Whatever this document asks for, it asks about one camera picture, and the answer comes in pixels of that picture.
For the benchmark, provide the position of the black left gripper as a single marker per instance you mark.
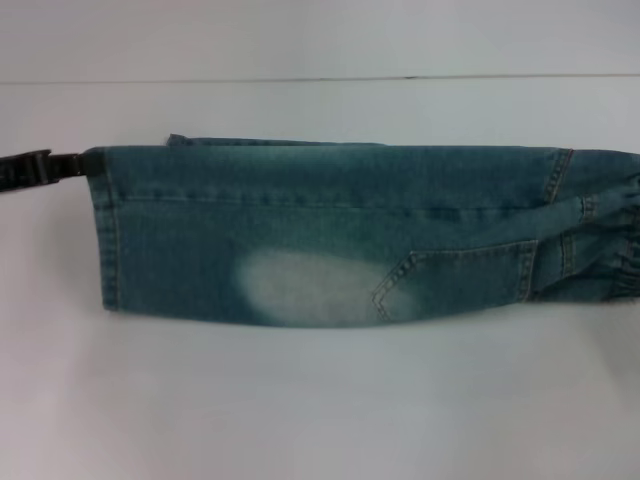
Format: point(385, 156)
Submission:
point(25, 167)

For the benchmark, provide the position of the blue denim shorts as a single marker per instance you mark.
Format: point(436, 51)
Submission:
point(325, 225)

